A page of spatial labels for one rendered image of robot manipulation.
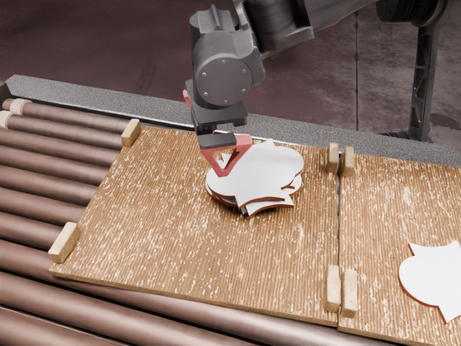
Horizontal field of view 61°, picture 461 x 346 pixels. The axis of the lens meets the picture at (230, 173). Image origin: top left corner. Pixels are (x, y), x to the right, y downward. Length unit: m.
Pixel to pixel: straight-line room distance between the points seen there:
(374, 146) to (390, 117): 1.78
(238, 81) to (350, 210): 0.35
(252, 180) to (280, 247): 0.11
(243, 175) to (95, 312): 0.30
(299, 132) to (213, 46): 0.47
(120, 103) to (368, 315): 0.68
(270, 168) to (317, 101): 2.00
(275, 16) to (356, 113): 2.15
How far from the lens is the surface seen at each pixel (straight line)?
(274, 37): 0.47
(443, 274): 0.64
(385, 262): 0.63
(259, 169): 0.64
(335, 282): 0.56
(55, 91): 1.05
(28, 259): 0.68
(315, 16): 0.47
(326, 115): 2.51
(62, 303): 0.62
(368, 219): 0.67
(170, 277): 0.58
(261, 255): 0.60
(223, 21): 0.46
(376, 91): 2.84
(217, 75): 0.40
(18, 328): 0.62
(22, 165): 0.86
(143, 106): 0.93
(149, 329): 0.57
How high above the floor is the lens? 1.43
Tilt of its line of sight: 44 degrees down
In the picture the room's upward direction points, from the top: straight up
